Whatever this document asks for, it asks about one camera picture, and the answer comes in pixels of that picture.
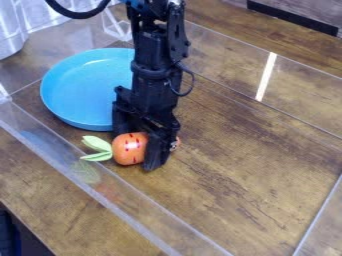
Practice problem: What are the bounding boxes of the dark baseboard strip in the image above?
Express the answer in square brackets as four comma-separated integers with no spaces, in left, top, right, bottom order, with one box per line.
[248,0,340,37]

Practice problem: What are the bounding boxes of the blue round plastic tray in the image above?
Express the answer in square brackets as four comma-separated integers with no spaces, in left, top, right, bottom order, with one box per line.
[41,47,134,131]

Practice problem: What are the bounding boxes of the black cable loop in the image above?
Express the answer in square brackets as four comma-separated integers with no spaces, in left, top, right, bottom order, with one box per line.
[45,0,197,98]

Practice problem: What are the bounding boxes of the orange toy carrot green leaves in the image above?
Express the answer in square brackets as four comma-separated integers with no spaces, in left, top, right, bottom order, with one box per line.
[79,131,182,167]

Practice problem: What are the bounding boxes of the clear acrylic enclosure panel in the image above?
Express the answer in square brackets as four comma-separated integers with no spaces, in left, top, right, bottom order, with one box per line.
[0,97,233,256]

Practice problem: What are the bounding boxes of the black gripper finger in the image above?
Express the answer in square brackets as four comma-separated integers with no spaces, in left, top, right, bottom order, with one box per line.
[143,128,180,171]
[113,107,142,136]

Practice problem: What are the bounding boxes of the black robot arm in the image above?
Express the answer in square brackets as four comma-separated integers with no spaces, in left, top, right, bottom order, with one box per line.
[113,0,190,171]

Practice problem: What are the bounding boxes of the white grey patterned curtain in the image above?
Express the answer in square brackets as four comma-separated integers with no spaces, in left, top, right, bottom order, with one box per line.
[0,0,129,61]

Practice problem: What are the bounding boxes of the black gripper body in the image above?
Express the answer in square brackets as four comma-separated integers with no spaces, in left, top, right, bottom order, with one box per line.
[113,62,182,131]

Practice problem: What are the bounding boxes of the clear acrylic triangular bracket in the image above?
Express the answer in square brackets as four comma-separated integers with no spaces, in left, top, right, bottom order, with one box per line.
[101,3,133,42]

